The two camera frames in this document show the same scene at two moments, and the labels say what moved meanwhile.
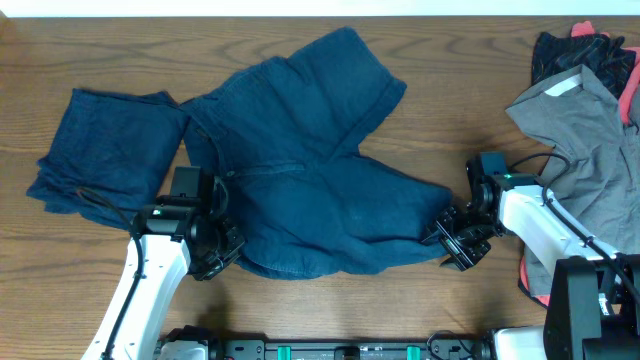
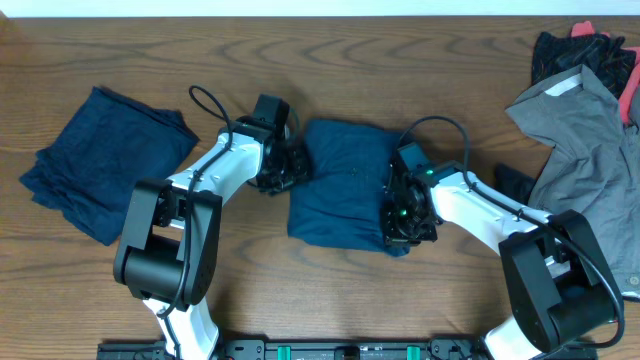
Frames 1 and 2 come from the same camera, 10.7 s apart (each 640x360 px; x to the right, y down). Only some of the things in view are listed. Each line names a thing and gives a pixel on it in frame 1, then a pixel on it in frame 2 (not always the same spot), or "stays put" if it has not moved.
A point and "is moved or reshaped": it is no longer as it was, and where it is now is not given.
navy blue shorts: [306, 196] is moved or reshaped
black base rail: [186, 343] stays put
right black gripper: [461, 257] to [393, 234]
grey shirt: [595, 164] stays put
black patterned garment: [605, 57] stays put
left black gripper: [207, 269] to [303, 169]
